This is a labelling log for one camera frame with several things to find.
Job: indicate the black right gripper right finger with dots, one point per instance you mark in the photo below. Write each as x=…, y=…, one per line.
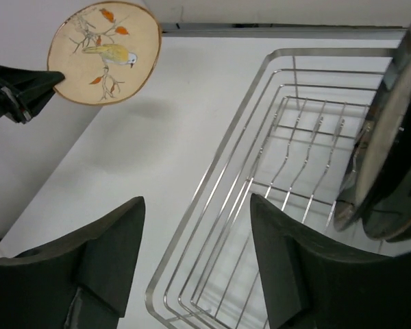
x=312, y=281

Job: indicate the grey reindeer plate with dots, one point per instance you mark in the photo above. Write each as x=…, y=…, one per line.
x=390, y=219

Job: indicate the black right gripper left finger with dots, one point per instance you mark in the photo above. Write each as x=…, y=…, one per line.
x=81, y=280

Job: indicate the beige bird pattern plate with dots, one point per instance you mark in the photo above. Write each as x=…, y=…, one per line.
x=106, y=51

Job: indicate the wire dish rack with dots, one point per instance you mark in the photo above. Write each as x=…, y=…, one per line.
x=289, y=141

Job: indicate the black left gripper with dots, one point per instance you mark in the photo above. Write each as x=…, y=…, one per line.
x=24, y=93

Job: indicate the striped rim cream plate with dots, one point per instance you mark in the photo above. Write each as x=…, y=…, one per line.
x=381, y=156

